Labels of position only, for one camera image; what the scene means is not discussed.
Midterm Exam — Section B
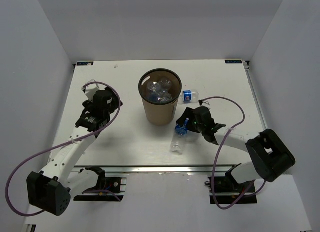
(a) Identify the blue table sticker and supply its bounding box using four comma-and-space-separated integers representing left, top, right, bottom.
76, 61, 94, 66
224, 59, 243, 64

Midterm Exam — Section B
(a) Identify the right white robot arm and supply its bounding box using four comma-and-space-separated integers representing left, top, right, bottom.
176, 106, 296, 192

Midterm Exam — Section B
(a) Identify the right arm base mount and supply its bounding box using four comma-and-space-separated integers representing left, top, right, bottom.
204, 164, 258, 207

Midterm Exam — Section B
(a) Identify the left blue table sticker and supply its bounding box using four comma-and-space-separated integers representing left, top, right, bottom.
76, 61, 94, 66

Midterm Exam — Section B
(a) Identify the brown cylindrical bin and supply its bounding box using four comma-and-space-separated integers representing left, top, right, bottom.
138, 68, 182, 126

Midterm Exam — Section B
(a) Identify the right blue table sticker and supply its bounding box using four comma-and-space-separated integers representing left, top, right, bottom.
224, 59, 243, 64

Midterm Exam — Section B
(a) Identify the green label crushed bottle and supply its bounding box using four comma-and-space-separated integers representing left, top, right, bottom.
148, 92, 172, 104

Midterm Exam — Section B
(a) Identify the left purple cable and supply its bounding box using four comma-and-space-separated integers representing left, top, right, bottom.
4, 81, 123, 216

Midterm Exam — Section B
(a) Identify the blue label bottle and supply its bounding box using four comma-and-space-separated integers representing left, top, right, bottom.
158, 77, 173, 92
145, 81, 161, 101
170, 118, 189, 154
178, 89, 200, 104

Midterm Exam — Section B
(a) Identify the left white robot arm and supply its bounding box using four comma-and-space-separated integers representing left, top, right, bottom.
26, 87, 123, 216

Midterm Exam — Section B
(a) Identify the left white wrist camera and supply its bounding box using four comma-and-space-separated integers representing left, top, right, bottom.
81, 79, 100, 101

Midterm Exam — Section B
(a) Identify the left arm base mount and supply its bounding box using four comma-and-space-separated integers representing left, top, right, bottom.
71, 166, 127, 202

